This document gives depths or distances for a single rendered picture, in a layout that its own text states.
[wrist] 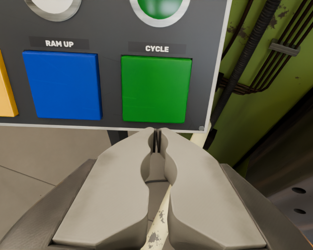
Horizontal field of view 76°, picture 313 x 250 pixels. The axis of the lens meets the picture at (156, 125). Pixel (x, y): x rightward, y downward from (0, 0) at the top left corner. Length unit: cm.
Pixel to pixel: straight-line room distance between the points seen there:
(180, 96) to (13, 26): 18
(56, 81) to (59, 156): 117
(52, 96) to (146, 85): 11
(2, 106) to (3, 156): 127
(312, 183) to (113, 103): 40
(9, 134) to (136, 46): 146
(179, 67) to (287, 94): 40
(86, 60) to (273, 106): 50
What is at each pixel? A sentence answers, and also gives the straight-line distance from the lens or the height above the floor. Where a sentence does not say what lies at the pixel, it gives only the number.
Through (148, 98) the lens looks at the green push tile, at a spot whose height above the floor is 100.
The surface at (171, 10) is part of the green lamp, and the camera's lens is 22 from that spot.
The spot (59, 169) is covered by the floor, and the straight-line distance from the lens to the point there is 136.
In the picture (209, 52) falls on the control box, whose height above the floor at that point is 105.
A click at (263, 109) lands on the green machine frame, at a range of 63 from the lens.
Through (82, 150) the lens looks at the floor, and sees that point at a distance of 137.
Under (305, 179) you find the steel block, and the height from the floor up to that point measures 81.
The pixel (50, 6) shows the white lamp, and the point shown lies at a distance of 24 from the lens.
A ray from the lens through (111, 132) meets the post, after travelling 54.
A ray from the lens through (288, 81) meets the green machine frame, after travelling 56.
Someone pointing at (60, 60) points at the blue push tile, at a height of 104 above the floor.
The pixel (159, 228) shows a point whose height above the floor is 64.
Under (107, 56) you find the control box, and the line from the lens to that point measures 23.
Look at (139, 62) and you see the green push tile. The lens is 22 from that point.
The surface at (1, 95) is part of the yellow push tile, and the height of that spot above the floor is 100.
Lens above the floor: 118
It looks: 57 degrees down
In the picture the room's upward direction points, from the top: 5 degrees clockwise
